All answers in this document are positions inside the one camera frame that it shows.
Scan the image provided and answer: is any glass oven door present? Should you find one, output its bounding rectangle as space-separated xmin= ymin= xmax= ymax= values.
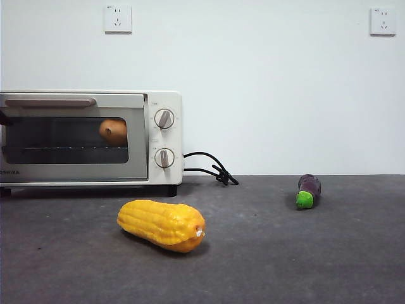
xmin=0 ymin=92 xmax=149 ymax=185

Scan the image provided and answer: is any beige oven knob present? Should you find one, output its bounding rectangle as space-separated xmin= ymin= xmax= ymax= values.
xmin=154 ymin=108 xmax=176 ymax=131
xmin=154 ymin=148 xmax=176 ymax=172

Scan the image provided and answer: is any white toaster oven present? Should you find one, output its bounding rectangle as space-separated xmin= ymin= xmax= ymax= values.
xmin=0 ymin=91 xmax=184 ymax=198

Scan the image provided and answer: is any yellow corn cob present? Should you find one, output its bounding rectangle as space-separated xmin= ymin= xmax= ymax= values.
xmin=116 ymin=199 xmax=206 ymax=253

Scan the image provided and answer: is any purple eggplant, green stem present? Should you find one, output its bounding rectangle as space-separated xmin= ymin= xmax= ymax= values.
xmin=296 ymin=174 xmax=322 ymax=210

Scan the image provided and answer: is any metal wire oven rack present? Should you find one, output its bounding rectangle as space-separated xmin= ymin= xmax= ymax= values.
xmin=6 ymin=145 xmax=129 ymax=151

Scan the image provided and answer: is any white wall socket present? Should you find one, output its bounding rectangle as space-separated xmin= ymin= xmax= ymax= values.
xmin=369 ymin=8 xmax=397 ymax=37
xmin=104 ymin=4 xmax=132 ymax=35

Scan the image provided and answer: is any black oven power cable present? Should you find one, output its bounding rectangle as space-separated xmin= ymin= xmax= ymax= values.
xmin=182 ymin=151 xmax=239 ymax=186

